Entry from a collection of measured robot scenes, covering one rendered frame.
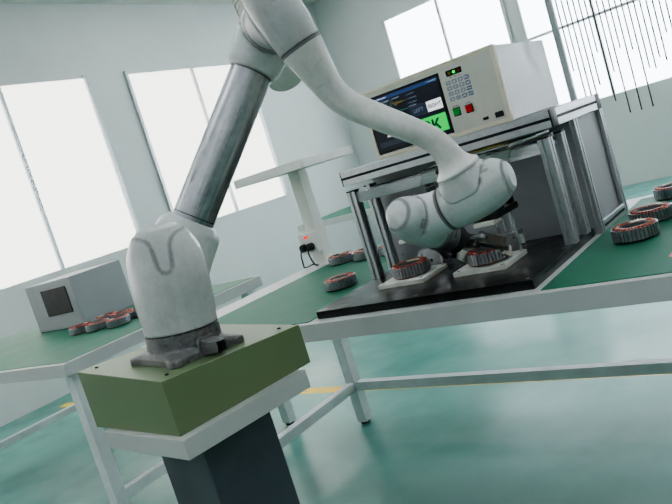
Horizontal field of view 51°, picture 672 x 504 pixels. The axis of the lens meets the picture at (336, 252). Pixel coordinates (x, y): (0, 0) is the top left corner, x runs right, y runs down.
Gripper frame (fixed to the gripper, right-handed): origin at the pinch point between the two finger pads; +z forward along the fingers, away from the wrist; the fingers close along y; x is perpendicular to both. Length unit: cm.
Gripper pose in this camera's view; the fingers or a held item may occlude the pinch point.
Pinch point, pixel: (486, 253)
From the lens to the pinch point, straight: 189.3
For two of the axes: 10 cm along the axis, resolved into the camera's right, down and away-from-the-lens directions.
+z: 6.4, 2.1, 7.4
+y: 7.7, -1.6, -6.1
